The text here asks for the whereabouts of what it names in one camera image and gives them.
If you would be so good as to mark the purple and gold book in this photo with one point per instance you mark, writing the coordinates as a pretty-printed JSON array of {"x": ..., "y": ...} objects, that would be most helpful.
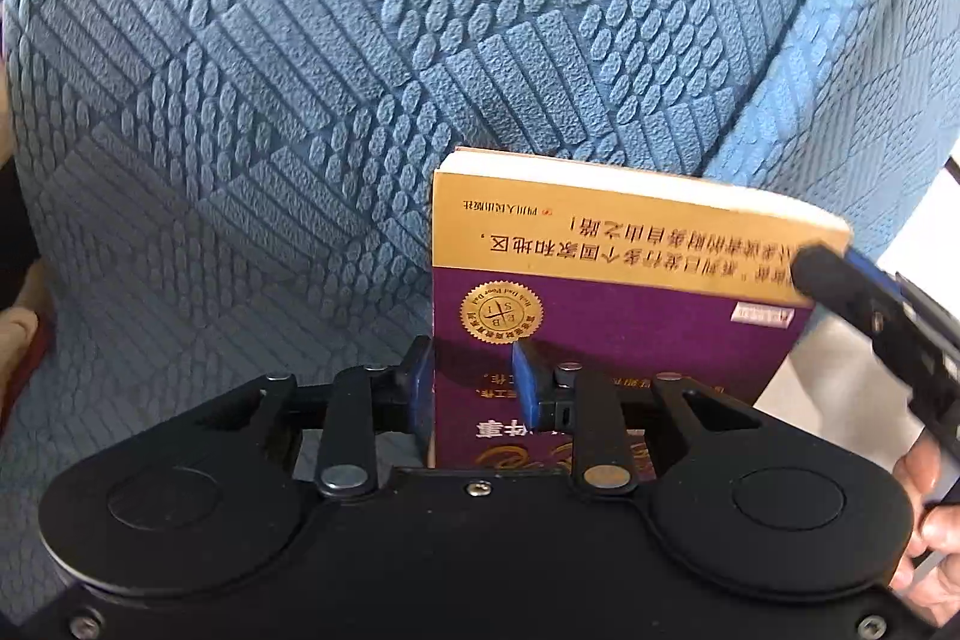
[{"x": 642, "y": 275}]

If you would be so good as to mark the beige book with gold pattern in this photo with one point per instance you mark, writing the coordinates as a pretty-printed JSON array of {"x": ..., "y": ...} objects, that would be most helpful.
[{"x": 27, "y": 333}]

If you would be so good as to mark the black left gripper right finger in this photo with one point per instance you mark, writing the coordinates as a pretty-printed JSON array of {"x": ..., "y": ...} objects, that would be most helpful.
[{"x": 545, "y": 391}]

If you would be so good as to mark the person's hand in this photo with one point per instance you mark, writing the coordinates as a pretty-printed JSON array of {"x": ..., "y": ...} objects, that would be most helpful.
[{"x": 935, "y": 530}]

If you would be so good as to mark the blue textured quilt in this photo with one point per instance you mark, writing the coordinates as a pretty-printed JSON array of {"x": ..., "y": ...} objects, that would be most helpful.
[{"x": 222, "y": 187}]

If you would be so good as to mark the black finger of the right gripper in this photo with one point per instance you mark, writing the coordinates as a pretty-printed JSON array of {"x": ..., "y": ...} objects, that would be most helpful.
[{"x": 915, "y": 338}]

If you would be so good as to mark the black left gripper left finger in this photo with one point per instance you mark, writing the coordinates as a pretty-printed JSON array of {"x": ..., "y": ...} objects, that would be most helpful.
[{"x": 404, "y": 395}]

